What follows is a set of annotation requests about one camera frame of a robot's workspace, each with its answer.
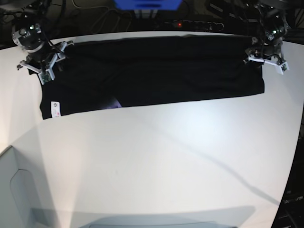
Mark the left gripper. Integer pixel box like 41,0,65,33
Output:
243,37,286,68

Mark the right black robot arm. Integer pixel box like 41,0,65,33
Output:
11,0,74,84

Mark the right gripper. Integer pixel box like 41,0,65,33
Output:
16,41,74,76

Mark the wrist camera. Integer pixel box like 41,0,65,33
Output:
38,71,55,85
276,61,289,75

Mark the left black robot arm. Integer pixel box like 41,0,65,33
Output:
244,0,292,75

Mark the grey robot base cover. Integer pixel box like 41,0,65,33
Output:
0,146,50,228

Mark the black power strip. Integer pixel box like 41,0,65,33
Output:
157,20,224,32

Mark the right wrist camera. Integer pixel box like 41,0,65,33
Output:
38,71,55,85

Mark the black T-shirt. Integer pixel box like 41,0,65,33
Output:
40,36,265,119

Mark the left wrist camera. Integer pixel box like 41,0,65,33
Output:
276,61,289,75

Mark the blue plastic bin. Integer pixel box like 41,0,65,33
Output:
114,0,182,10

